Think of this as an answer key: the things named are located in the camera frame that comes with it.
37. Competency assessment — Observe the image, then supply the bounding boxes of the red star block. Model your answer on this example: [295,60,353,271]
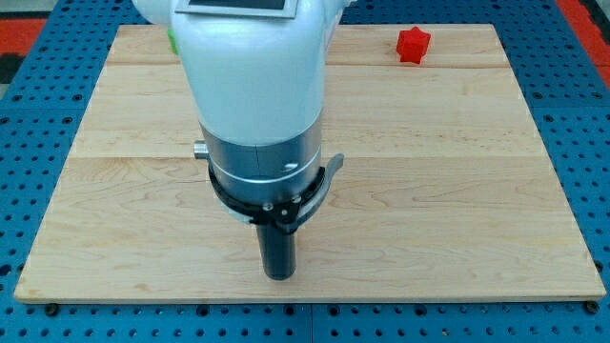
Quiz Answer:
[396,27,432,64]

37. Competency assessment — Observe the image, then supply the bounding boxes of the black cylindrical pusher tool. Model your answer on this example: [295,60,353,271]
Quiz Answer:
[256,224,296,280]

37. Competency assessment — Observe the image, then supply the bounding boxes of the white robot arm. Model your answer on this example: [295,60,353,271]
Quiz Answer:
[133,0,348,232]

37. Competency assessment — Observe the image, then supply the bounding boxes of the green star block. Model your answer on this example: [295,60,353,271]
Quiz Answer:
[167,29,179,55]

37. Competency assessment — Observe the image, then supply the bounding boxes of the light wooden board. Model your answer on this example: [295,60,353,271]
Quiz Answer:
[14,25,606,304]

